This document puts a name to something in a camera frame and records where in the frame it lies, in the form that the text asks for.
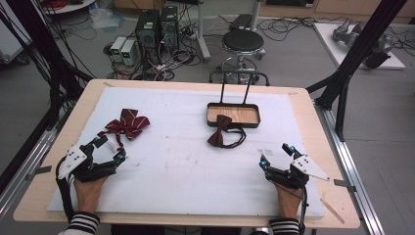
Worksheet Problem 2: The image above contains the white board with grey robot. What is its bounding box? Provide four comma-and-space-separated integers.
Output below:
312, 18, 407, 71

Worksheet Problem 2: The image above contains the white table leg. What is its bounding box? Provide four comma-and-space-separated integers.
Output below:
195, 0, 212, 64

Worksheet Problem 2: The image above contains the thin wooden stick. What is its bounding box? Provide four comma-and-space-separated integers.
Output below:
320, 198, 346, 225

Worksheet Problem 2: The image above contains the clear plastic bag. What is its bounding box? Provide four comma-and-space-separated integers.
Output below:
88, 7, 125, 31

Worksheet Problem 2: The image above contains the black round stool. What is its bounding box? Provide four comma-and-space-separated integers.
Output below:
215, 28, 267, 82

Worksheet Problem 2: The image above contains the person's right hand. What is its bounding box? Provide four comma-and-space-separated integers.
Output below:
273, 182, 305, 219

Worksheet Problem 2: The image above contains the round white table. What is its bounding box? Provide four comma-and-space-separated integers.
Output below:
41, 0, 98, 16

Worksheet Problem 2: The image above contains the white power supply unit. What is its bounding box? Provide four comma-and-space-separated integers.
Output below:
110, 35, 127, 62
120, 39, 138, 67

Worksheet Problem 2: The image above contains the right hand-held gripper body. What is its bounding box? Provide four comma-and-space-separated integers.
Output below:
264, 154, 331, 191

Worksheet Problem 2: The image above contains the white foam mat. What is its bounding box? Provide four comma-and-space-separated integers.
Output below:
46, 85, 326, 219

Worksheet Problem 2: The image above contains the red striped bow tie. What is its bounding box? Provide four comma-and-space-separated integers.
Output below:
97, 108, 152, 152

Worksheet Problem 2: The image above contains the black frame strut with cables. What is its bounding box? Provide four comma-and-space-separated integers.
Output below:
0, 0, 96, 131

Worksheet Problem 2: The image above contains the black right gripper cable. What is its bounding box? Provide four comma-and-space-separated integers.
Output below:
298, 185, 309, 235

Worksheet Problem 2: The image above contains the dark maroon bow tie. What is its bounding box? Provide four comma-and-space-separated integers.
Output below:
207, 114, 248, 150

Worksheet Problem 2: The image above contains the person's left hand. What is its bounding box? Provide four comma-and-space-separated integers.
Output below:
73, 175, 110, 214

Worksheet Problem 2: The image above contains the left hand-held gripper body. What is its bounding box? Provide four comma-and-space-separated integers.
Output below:
57, 143, 117, 183

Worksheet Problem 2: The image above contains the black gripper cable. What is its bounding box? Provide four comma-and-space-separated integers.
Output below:
55, 156, 76, 223
298, 185, 309, 235

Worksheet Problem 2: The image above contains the metal table clamp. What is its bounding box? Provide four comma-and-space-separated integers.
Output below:
333, 178, 357, 193
24, 164, 53, 181

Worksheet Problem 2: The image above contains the black rack with wooden tray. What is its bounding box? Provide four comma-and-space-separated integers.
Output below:
206, 70, 271, 129

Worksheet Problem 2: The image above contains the black computer tower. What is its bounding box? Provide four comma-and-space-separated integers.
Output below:
134, 9, 161, 64
160, 5, 180, 51

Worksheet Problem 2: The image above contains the aluminium rail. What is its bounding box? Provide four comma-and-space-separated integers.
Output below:
0, 107, 71, 219
313, 99, 387, 235

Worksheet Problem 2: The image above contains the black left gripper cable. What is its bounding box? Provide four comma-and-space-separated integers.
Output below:
55, 156, 76, 223

